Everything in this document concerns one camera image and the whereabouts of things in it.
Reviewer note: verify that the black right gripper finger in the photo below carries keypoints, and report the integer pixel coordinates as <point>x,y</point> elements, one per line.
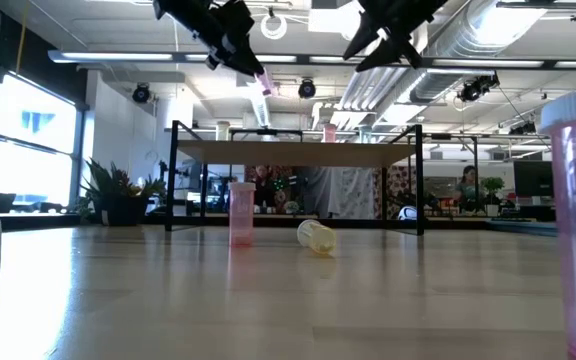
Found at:
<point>365,35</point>
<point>385,52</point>

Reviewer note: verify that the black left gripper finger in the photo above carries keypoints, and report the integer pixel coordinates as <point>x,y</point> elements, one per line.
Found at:
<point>243,62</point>
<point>254,50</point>

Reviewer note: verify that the yellow medicine bottle white cap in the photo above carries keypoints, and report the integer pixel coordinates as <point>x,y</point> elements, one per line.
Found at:
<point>223,131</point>
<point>316,236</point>

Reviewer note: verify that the red medicine bottle white cap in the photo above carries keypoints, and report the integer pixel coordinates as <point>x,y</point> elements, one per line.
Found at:
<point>329,133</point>

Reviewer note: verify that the clear cup on shelf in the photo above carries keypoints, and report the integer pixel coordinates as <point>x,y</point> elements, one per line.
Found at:
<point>365,134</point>

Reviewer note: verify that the wooden shelf with black legs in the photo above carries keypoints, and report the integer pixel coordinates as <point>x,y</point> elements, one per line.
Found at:
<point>293,152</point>

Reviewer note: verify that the black round ceiling speaker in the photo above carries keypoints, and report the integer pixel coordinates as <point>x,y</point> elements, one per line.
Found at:
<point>307,89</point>
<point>141,93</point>

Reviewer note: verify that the long ceiling light bar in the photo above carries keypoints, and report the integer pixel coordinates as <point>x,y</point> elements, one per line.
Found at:
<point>118,56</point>

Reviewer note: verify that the black ceiling projector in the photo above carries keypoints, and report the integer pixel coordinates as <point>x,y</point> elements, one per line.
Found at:
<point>478,87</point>

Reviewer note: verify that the person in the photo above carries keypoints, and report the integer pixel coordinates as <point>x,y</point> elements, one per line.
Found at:
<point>468,185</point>
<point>263,187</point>

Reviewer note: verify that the black metal rack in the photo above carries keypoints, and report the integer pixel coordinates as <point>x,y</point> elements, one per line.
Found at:
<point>475,165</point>

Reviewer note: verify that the white patterned curtain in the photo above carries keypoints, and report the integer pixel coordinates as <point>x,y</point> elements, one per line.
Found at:
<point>348,192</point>

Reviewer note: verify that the black and white ball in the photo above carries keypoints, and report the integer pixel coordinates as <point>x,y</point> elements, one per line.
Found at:
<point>408,213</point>

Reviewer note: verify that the small plant in white pot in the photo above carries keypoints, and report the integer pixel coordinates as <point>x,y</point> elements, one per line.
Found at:
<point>492,190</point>

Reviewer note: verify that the green plant in black pot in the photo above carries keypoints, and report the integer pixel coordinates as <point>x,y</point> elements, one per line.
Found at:
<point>123,210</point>

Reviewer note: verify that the black computer monitor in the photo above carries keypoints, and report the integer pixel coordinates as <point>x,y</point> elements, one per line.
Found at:
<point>533,178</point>

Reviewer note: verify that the large bright window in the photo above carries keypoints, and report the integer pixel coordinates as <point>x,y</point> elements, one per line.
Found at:
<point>33,150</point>

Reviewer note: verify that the silver ventilation duct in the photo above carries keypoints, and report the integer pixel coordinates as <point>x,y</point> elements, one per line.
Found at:
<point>468,45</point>

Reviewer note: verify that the black aluminium table frame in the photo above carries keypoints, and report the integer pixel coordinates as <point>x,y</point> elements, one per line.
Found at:
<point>268,221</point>

